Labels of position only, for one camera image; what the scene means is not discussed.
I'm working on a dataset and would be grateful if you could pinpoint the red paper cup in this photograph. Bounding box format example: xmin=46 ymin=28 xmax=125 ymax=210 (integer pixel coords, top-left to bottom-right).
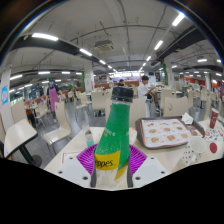
xmin=208 ymin=107 xmax=220 ymax=130

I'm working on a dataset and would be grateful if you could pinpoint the colourful printed leaflet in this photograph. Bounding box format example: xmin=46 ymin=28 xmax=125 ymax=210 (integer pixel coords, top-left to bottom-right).
xmin=203 ymin=128 xmax=224 ymax=143

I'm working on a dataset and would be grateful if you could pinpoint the green-labelled clear drink bottle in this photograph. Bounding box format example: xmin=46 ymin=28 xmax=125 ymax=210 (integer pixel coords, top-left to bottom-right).
xmin=90 ymin=86 xmax=135 ymax=191

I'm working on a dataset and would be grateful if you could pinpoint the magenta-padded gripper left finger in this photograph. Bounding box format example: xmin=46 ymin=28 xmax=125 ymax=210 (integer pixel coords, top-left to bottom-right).
xmin=57 ymin=143 xmax=101 ymax=190

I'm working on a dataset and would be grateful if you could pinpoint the group of cream cafeteria chairs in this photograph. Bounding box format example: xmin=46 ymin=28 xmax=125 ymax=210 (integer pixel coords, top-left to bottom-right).
xmin=9 ymin=84 xmax=224 ymax=128

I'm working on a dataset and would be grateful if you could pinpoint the cream chair with metal legs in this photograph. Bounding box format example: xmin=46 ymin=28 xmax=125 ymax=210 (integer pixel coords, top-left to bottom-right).
xmin=42 ymin=100 xmax=73 ymax=158

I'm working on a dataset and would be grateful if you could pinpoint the white paper napkin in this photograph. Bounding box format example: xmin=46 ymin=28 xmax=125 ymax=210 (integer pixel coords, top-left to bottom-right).
xmin=181 ymin=112 xmax=195 ymax=125

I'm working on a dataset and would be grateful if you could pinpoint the small clear sanitizer bottle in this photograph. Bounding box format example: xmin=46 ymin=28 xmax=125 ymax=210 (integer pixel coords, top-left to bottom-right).
xmin=83 ymin=124 xmax=96 ymax=148

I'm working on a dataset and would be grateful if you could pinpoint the brown food tray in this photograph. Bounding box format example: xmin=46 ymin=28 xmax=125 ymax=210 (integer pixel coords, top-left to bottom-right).
xmin=134 ymin=115 xmax=206 ymax=150

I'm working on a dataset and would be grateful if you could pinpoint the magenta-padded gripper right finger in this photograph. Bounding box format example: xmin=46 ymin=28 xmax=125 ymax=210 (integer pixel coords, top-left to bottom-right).
xmin=128 ymin=144 xmax=170 ymax=189

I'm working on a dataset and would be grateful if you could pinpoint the clear food wrapper with snacks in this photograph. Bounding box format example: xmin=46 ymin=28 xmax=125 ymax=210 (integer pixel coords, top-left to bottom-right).
xmin=99 ymin=126 xmax=138 ymax=146

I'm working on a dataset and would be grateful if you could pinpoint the ceiling air conditioner unit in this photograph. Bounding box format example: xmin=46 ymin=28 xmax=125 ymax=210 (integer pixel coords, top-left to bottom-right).
xmin=94 ymin=39 xmax=115 ymax=53

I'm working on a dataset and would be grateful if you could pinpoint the group of ceiling strip lights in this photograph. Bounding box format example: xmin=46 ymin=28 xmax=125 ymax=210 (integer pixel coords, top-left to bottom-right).
xmin=9 ymin=12 xmax=224 ymax=94

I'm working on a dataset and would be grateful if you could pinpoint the cream chair with round mark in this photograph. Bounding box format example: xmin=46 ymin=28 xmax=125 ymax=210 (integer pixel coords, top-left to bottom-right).
xmin=105 ymin=96 xmax=147 ymax=129
xmin=162 ymin=95 xmax=189 ymax=118

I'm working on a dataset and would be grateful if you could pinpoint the blue square wall sign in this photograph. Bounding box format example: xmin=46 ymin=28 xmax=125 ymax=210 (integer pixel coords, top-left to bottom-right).
xmin=0 ymin=85 xmax=9 ymax=105

